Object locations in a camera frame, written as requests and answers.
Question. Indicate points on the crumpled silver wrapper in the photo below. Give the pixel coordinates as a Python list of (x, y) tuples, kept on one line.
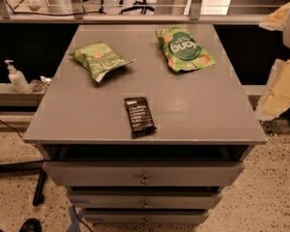
[(40, 85)]

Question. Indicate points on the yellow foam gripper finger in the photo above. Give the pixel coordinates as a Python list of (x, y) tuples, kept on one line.
[(275, 21), (276, 99)]

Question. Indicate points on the black shoe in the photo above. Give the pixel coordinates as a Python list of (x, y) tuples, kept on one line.
[(31, 225)]

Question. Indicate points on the grey drawer cabinet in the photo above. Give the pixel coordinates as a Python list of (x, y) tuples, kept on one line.
[(145, 144)]

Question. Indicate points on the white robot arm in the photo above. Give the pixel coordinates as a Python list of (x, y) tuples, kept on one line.
[(286, 32)]

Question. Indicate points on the white pump sanitizer bottle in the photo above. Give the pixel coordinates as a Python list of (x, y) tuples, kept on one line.
[(17, 78)]

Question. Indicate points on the middle grey drawer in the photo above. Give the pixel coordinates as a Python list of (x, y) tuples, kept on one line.
[(144, 200)]

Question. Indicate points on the bottom grey drawer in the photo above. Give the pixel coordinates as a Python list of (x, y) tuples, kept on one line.
[(145, 217)]

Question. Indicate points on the black snack bar wrapper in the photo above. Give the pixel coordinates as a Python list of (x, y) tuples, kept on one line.
[(140, 116)]

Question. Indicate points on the green rice chip bag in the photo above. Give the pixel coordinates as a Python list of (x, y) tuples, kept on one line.
[(183, 53)]

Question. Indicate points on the black table leg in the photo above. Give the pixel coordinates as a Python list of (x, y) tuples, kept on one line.
[(38, 196)]

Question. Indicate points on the green jalapeno chip bag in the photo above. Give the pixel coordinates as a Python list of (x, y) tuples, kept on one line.
[(99, 59)]

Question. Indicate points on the top grey drawer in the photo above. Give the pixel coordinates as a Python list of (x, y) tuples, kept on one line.
[(143, 173)]

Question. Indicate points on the grey drawer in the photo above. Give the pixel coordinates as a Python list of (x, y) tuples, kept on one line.
[(143, 173), (145, 217), (144, 200)]

